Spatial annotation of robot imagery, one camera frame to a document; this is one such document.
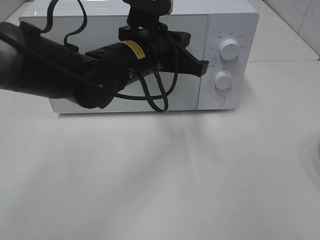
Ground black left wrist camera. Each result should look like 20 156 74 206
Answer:
118 0 174 42

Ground white microwave knob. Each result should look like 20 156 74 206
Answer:
213 71 233 90
218 37 241 61

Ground pink round plate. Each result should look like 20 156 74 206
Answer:
314 139 320 163

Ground round door release button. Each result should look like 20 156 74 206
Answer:
210 94 226 108

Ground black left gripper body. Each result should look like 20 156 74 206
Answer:
84 30 178 85

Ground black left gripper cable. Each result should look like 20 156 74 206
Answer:
39 0 181 113

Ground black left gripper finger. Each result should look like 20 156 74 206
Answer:
160 47 209 77
159 23 192 49

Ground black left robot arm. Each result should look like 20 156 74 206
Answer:
0 22 209 112

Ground white microwave oven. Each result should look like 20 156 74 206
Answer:
19 0 260 116

